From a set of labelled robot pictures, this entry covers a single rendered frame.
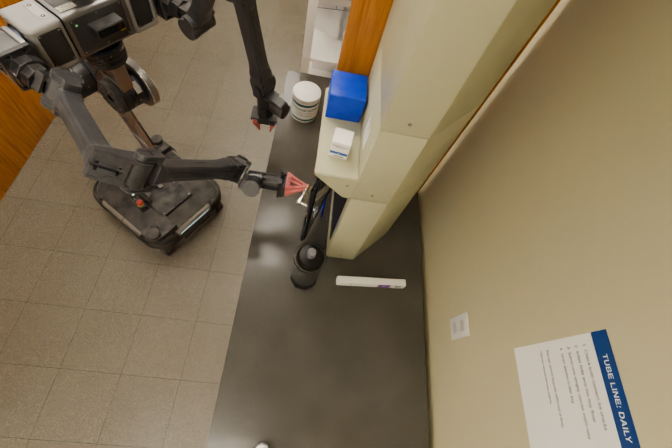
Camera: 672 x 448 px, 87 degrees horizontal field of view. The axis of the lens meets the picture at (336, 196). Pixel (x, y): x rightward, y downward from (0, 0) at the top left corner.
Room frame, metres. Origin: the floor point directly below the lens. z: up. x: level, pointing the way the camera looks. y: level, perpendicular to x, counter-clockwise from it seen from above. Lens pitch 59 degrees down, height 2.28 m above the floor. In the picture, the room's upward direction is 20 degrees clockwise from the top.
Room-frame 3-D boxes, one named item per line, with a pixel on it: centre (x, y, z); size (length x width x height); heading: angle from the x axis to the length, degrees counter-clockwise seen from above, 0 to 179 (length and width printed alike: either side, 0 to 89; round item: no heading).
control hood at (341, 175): (0.68, 0.05, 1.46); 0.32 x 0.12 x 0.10; 12
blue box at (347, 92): (0.76, 0.07, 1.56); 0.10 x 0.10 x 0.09; 12
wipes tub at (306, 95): (1.21, 0.29, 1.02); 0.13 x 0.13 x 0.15
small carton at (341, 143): (0.61, 0.03, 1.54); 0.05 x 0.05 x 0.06; 5
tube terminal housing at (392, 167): (0.72, -0.13, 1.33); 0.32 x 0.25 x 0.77; 12
